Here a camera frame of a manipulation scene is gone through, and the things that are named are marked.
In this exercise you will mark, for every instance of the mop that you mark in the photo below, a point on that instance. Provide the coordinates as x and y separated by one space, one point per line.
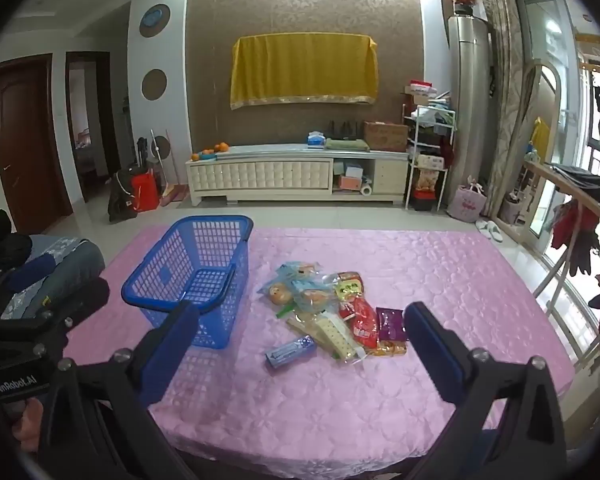
156 160

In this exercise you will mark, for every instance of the person's left hand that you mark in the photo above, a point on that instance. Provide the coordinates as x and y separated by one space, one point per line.
27 422

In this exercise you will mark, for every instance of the blue gum packet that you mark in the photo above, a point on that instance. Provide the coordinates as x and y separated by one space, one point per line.
290 350

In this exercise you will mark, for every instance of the silver tower air conditioner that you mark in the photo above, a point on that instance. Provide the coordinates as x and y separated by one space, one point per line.
467 110

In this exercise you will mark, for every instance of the yellow cloth cover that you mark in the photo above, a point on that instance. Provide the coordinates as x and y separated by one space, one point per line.
302 67

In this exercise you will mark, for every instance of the black router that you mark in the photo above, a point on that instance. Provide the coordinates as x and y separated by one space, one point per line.
342 131

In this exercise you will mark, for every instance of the round brown wall disc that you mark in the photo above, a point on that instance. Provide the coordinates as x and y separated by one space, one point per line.
154 84

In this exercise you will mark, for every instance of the white paper roll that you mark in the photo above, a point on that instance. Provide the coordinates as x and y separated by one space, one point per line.
366 189

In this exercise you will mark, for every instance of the orange snack packet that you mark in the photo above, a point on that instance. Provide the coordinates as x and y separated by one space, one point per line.
390 347

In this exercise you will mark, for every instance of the white metal shelf rack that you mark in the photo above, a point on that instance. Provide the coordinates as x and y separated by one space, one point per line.
430 160

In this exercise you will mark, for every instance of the brown wooden door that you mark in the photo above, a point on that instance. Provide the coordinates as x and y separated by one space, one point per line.
30 145

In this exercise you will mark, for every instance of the red snack packet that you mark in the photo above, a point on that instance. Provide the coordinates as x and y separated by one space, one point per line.
362 325

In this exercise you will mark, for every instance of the broom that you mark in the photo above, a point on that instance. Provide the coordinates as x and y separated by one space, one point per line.
172 190

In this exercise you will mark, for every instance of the small round brown disc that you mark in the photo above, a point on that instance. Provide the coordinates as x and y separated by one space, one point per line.
162 151

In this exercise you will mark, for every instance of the blue plastic basket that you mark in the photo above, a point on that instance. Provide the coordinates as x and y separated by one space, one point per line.
200 260

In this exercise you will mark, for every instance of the brown cardboard box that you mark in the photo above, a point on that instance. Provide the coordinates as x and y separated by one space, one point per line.
386 136

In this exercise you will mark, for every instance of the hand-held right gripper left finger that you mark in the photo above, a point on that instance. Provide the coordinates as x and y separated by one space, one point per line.
167 360

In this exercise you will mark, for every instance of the green label snack packet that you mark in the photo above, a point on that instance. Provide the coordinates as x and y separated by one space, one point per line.
347 287

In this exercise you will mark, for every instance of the green folded cloth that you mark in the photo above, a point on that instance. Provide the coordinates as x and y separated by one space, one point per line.
347 145

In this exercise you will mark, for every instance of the purple snack packet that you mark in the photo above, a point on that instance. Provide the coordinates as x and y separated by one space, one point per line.
391 325

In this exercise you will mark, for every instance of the pair of white slippers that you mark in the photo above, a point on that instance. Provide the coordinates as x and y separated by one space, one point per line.
490 231

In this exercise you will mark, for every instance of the red hanging garment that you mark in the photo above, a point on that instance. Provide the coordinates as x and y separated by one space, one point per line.
575 230

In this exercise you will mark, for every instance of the pink bag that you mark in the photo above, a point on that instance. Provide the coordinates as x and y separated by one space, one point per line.
470 205

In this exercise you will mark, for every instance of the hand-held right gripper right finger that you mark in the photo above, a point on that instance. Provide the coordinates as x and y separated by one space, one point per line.
432 350

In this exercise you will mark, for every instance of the black bag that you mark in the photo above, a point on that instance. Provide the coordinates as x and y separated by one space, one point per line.
120 197

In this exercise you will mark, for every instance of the black jacket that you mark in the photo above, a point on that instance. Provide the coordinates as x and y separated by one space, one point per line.
0 245

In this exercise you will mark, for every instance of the round blue wall plate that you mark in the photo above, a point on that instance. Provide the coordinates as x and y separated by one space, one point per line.
154 20

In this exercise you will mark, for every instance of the blue tissue box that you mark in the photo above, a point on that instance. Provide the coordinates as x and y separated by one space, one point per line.
316 140

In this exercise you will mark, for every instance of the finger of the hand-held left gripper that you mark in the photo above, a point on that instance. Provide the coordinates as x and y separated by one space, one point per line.
35 332
85 297

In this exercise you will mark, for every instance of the white tv cabinet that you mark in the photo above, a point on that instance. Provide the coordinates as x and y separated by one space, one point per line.
260 172

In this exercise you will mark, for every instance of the pink tablecloth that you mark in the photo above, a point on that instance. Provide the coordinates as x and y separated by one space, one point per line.
330 410

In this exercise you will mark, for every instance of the orange box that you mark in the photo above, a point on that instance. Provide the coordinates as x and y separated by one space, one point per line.
350 183

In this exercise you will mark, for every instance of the cracker packet with white strip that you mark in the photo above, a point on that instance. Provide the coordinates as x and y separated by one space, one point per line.
337 337

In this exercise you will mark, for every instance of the grey chair cover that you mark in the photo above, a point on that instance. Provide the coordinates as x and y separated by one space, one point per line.
65 260

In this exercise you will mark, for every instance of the patterned beige curtain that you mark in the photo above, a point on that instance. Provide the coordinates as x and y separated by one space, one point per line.
502 85

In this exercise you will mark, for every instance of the wooden drying rack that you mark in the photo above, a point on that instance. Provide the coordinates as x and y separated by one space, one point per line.
555 280

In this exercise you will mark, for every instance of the yellow towel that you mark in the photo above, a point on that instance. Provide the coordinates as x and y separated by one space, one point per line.
541 137

